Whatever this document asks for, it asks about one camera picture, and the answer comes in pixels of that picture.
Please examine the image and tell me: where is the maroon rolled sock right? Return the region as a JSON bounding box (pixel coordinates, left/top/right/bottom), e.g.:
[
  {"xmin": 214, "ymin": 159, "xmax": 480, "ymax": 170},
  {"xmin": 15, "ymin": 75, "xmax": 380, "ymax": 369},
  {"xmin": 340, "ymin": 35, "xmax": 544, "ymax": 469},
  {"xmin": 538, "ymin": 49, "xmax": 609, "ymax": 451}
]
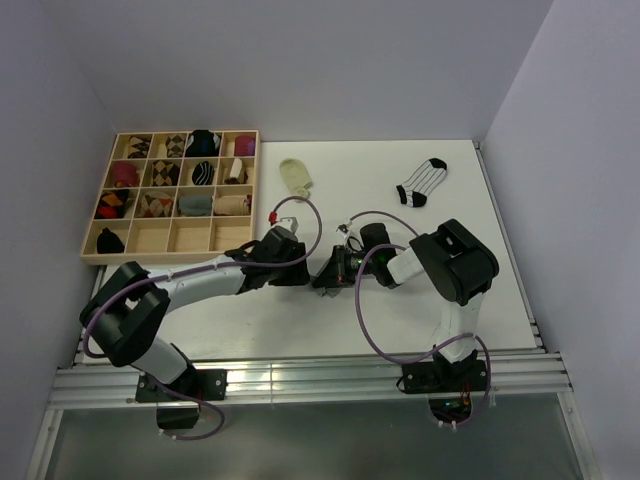
[{"xmin": 234, "ymin": 134, "xmax": 256, "ymax": 157}]

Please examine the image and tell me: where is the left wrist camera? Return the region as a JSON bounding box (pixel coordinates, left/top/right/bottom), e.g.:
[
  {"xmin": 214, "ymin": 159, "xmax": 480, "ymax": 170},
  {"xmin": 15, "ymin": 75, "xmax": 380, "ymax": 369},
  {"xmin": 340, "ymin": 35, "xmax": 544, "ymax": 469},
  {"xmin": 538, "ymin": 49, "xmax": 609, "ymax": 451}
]
[{"xmin": 269, "ymin": 211, "xmax": 299, "ymax": 235}]

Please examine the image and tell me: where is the grey ankle sock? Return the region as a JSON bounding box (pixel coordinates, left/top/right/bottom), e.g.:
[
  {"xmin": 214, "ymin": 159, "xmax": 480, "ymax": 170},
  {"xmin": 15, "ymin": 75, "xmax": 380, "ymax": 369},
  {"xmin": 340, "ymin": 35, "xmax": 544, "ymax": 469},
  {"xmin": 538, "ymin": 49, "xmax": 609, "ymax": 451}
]
[{"xmin": 311, "ymin": 279, "xmax": 343, "ymax": 298}]

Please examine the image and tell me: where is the brown argyle rolled sock corner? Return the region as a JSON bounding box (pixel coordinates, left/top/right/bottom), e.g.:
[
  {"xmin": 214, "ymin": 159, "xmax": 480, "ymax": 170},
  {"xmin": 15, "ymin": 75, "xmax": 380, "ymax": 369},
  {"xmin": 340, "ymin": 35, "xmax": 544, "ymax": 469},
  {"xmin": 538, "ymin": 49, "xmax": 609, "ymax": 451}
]
[{"xmin": 126, "ymin": 135, "xmax": 152, "ymax": 159}]

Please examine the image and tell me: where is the black sock with white stripes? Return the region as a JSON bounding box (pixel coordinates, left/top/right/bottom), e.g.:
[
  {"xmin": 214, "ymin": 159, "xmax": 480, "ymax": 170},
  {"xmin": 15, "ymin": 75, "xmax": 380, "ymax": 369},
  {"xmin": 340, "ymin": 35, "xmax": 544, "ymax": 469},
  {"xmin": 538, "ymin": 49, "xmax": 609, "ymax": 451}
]
[{"xmin": 96, "ymin": 228, "xmax": 125, "ymax": 254}]

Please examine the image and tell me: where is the wooden compartment sock box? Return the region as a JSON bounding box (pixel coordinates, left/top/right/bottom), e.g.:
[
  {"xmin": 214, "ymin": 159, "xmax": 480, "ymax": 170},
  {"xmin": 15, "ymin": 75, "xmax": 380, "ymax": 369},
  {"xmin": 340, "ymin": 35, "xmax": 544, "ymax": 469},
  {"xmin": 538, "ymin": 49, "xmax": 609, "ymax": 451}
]
[{"xmin": 81, "ymin": 129, "xmax": 260, "ymax": 265}]

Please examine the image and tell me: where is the brown yellow argyle rolled sock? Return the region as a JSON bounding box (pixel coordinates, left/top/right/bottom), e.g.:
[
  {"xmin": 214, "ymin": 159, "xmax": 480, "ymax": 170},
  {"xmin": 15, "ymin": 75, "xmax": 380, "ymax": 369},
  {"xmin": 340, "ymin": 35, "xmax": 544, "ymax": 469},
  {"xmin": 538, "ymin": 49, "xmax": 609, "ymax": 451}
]
[{"xmin": 150, "ymin": 160, "xmax": 180, "ymax": 187}]

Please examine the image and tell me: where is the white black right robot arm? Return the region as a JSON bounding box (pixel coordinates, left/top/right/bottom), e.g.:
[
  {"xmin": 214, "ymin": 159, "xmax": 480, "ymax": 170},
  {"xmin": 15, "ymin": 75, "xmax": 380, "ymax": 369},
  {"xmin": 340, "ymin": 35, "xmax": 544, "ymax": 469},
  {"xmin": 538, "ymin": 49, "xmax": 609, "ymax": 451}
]
[{"xmin": 312, "ymin": 219, "xmax": 499, "ymax": 403}]

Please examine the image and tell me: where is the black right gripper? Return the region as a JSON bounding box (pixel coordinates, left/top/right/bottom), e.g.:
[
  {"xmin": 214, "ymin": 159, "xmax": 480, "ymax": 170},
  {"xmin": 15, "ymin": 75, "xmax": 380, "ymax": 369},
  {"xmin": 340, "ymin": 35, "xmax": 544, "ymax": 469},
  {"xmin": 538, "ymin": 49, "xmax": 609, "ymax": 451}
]
[{"xmin": 314, "ymin": 243, "xmax": 378, "ymax": 287}]

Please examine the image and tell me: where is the maroon rolled sock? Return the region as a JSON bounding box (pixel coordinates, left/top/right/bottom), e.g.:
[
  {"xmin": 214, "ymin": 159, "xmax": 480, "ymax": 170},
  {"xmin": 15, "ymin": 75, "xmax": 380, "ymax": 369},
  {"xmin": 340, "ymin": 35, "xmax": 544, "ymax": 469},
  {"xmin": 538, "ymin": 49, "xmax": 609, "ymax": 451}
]
[
  {"xmin": 234, "ymin": 134, "xmax": 256, "ymax": 157},
  {"xmin": 111, "ymin": 161, "xmax": 139, "ymax": 188}
]

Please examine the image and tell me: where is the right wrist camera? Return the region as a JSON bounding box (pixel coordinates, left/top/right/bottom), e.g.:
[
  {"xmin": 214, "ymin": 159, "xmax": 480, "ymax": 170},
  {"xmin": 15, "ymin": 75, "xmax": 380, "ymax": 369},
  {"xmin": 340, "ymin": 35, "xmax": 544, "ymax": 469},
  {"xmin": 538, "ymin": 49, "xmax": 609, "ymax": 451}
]
[{"xmin": 336, "ymin": 221, "xmax": 352, "ymax": 238}]

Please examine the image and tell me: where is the black white striped rolled sock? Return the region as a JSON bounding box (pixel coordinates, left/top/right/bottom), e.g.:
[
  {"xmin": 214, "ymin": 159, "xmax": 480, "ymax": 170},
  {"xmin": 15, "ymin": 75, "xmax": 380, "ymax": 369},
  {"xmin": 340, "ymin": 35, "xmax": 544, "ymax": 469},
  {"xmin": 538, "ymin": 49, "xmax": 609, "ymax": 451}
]
[{"xmin": 191, "ymin": 160, "xmax": 215, "ymax": 186}]

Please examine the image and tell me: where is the cream brown rolled sock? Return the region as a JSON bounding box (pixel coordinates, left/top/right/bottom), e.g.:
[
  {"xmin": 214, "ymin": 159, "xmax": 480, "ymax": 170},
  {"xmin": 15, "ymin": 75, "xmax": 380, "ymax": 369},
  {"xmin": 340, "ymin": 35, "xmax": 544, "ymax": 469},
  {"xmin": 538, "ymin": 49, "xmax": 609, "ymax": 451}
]
[{"xmin": 224, "ymin": 157, "xmax": 247, "ymax": 185}]

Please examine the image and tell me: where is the beige orange argyle rolled sock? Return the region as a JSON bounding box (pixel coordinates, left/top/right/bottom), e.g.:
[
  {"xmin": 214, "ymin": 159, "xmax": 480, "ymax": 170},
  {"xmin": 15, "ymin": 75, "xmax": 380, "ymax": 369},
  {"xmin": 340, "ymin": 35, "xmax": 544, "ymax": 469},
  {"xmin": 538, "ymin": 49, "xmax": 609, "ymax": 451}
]
[{"xmin": 137, "ymin": 192, "xmax": 174, "ymax": 218}]

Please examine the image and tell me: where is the black blue rolled sock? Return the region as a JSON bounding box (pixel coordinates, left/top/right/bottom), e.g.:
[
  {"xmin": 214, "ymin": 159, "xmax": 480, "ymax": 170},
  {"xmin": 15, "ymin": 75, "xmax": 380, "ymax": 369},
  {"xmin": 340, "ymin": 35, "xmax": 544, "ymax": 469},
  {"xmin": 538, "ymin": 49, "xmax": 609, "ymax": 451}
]
[{"xmin": 185, "ymin": 130, "xmax": 221, "ymax": 157}]

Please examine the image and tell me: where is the cream ankle sock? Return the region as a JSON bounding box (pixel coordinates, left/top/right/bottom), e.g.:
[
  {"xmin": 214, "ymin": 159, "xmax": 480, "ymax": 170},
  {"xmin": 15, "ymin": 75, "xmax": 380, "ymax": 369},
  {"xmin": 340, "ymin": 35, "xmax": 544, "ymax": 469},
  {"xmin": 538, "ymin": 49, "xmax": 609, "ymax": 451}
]
[{"xmin": 279, "ymin": 158, "xmax": 313, "ymax": 198}]

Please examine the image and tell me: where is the white black striped ankle sock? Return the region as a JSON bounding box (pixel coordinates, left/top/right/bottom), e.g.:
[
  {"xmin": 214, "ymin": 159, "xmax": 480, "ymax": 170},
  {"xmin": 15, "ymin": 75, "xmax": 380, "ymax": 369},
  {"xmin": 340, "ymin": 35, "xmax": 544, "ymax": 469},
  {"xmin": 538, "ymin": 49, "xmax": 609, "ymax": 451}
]
[{"xmin": 396, "ymin": 158, "xmax": 448, "ymax": 208}]

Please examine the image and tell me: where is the beige grey argyle rolled sock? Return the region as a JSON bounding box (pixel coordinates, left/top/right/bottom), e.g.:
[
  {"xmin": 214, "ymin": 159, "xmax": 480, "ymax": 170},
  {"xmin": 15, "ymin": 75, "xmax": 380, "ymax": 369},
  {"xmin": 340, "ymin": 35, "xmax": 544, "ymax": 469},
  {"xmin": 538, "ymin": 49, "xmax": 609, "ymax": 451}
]
[{"xmin": 165, "ymin": 134, "xmax": 186, "ymax": 158}]

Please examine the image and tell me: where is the maroon rolled sock left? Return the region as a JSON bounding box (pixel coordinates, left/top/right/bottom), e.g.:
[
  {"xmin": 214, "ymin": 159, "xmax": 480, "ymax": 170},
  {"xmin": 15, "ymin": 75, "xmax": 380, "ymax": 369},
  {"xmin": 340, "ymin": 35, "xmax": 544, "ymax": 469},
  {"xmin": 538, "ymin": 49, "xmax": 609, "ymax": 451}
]
[{"xmin": 111, "ymin": 161, "xmax": 139, "ymax": 188}]

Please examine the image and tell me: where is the red orange argyle rolled sock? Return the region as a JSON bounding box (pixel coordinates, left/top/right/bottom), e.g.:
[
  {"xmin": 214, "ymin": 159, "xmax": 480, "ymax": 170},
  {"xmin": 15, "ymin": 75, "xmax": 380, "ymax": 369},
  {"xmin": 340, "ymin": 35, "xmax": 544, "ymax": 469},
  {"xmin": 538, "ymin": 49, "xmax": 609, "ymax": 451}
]
[{"xmin": 94, "ymin": 189, "xmax": 129, "ymax": 219}]

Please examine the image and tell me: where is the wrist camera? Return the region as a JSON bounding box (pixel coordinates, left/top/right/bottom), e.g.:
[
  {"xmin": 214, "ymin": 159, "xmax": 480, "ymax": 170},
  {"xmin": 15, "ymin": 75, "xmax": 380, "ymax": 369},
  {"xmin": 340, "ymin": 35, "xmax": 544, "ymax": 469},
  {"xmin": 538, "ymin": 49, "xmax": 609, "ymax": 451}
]
[
  {"xmin": 269, "ymin": 211, "xmax": 299, "ymax": 235},
  {"xmin": 336, "ymin": 221, "xmax": 352, "ymax": 238}
]

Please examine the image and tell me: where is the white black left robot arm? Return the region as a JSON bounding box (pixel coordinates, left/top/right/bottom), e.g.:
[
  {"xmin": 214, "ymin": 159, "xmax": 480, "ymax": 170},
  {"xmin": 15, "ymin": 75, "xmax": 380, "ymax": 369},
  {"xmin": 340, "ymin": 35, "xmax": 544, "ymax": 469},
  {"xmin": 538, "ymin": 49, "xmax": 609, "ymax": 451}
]
[{"xmin": 80, "ymin": 226, "xmax": 310, "ymax": 399}]

